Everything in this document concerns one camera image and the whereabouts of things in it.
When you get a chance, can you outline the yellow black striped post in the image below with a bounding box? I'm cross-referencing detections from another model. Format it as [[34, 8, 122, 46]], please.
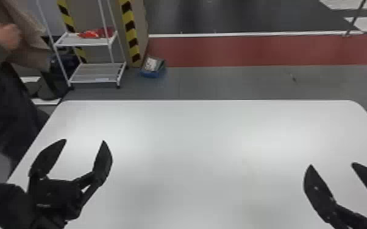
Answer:
[[118, 0, 143, 65], [56, 0, 89, 64]]

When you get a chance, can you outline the white shelf trolley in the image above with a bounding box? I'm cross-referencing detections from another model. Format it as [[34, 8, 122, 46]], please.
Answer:
[[35, 0, 127, 90]]

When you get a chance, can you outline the person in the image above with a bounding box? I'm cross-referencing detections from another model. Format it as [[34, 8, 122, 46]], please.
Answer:
[[0, 0, 54, 162]]

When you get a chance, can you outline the blue basket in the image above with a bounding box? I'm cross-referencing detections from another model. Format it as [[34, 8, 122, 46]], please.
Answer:
[[139, 55, 167, 79]]

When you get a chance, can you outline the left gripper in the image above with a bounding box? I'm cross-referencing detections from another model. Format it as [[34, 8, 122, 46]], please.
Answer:
[[26, 138, 113, 229]]

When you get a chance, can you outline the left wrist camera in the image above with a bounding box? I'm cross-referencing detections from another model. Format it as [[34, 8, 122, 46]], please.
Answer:
[[0, 182, 38, 229]]

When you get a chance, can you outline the red snack packet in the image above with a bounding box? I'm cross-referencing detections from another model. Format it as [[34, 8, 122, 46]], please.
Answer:
[[77, 27, 115, 40]]

